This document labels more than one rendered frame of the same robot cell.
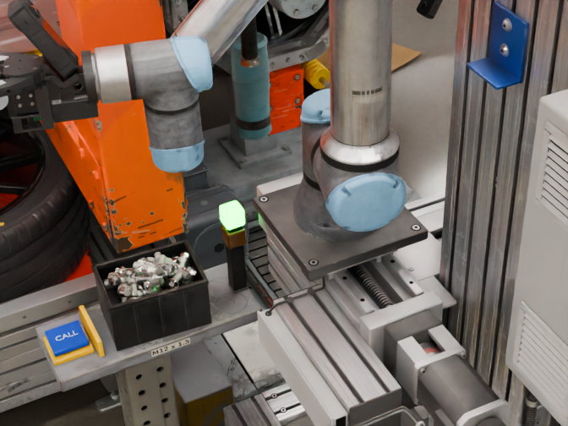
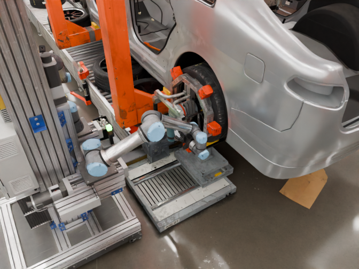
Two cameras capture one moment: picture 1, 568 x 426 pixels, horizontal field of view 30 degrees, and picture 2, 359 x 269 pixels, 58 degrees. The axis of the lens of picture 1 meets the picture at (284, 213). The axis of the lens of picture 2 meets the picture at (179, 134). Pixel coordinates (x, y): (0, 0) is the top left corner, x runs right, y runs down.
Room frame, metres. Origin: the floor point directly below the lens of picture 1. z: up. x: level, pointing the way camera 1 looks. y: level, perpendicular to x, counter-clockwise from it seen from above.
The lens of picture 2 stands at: (1.98, -2.15, 2.43)
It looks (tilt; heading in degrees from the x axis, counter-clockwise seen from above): 40 degrees down; 82
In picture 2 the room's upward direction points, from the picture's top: straight up
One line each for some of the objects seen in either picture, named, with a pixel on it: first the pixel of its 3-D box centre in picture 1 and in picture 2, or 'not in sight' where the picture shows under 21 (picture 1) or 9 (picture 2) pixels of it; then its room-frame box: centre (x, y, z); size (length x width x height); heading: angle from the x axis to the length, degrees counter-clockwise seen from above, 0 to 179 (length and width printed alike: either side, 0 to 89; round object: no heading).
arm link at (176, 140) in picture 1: (173, 123); not in sight; (1.26, 0.15, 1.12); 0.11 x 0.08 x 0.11; 10
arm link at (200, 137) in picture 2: not in sight; (200, 139); (2.35, -0.50, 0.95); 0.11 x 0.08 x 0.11; 103
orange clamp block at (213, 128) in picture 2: not in sight; (213, 128); (2.50, -0.28, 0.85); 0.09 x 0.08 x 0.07; 115
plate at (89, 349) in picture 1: (68, 344); not in sight; (1.51, 0.44, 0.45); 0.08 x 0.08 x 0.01; 25
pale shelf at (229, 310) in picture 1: (150, 323); (103, 133); (1.58, 0.28, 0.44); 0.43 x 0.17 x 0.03; 115
